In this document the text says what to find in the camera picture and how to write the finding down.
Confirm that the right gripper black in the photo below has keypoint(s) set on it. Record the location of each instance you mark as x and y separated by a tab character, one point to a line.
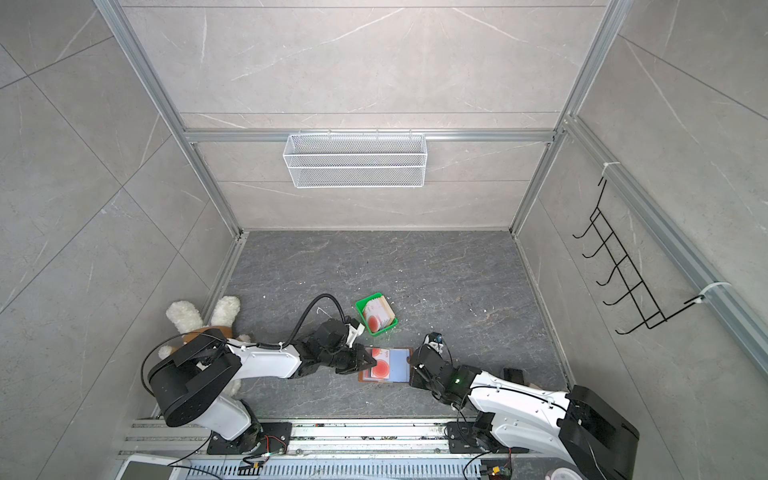
415	379

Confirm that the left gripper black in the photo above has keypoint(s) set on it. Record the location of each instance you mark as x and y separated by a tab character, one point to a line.
362	359

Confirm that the brown leather card holder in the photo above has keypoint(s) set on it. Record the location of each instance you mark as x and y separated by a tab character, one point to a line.
400	367

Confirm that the green plastic card tray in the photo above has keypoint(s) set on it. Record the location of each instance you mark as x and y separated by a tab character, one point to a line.
360	305

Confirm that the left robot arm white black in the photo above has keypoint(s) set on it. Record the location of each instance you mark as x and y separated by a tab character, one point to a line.
189	385

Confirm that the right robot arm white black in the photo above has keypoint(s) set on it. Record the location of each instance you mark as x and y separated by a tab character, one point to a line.
577	426

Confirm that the stack of credit cards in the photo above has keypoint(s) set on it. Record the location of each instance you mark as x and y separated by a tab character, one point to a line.
378	314

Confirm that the white brown plush toy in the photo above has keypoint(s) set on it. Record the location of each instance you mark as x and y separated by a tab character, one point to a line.
188	320

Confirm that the white device at bottom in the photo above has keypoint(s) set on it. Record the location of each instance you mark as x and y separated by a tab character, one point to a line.
148	467

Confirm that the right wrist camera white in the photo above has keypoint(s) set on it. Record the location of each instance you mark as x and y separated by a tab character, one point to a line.
435	341

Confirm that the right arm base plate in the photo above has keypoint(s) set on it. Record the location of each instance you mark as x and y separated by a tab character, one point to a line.
465	438

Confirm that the small dark object by wall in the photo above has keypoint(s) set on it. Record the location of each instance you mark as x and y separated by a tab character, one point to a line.
514	375

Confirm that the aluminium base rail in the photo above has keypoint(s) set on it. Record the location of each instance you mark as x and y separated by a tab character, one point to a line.
428	448

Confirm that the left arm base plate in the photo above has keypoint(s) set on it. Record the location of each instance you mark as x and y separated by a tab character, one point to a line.
252	438

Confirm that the white wire mesh basket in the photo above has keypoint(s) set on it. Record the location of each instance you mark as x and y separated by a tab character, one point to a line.
360	160

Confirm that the black wire hook rack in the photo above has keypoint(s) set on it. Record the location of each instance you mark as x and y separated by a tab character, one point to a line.
625	272

